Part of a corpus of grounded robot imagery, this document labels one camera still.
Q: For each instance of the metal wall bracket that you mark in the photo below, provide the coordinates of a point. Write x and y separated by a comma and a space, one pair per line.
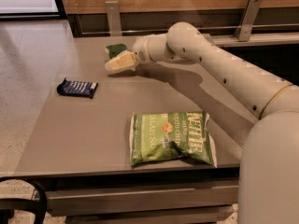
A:
244, 29
113, 17

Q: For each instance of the black chair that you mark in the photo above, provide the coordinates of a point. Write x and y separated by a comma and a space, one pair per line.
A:
38, 208

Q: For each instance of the blue candy bar wrapper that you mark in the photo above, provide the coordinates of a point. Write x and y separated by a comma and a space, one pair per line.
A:
75, 88

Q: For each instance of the grey table drawer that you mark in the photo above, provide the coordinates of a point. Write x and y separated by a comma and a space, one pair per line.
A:
83, 202

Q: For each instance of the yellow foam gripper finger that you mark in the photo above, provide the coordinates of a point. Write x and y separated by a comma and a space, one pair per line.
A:
124, 60

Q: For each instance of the green jalapeno chips bag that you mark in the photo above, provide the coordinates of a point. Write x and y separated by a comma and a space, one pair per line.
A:
170, 136

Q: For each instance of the right metal wall bracket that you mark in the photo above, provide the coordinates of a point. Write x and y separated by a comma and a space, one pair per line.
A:
244, 29

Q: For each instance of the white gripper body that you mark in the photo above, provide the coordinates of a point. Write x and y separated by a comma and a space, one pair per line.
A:
140, 51

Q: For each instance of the left metal wall bracket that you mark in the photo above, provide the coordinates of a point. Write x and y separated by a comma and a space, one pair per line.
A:
113, 17

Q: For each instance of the green and yellow sponge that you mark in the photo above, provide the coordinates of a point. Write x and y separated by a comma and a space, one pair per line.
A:
114, 50

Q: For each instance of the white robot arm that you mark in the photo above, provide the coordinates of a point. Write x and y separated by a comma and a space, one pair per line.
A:
269, 169

